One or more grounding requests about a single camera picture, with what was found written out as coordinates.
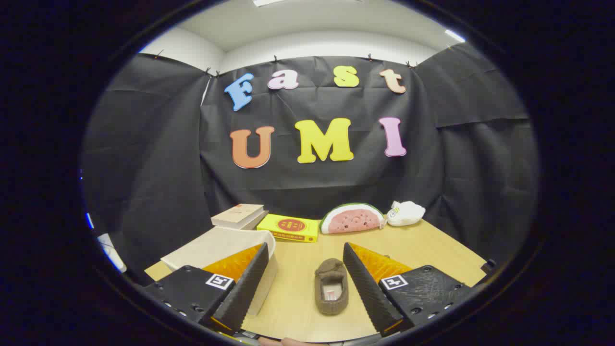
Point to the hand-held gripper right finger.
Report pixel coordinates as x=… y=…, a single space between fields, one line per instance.
x=367 y=293

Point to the white plush toy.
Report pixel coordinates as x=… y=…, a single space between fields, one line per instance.
x=408 y=214

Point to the ceiling light panel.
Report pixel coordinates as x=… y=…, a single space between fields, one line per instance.
x=266 y=2

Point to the grey paperback book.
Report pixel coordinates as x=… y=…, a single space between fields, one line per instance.
x=259 y=222

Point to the yellow book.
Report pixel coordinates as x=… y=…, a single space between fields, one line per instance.
x=288 y=235

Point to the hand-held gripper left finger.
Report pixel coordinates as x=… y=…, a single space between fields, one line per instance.
x=245 y=293

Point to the black backdrop cloth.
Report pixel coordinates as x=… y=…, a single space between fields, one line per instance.
x=336 y=182

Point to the brown fuzzy shoe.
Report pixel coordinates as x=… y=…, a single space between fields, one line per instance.
x=331 y=274

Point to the watermelon slice plush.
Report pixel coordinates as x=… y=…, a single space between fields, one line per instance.
x=350 y=221

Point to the beige fabric storage box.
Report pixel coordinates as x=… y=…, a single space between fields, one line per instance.
x=216 y=245

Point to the black table edge bracket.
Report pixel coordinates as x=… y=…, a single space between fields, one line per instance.
x=489 y=265

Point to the beige paperback book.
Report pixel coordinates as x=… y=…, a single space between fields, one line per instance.
x=238 y=214

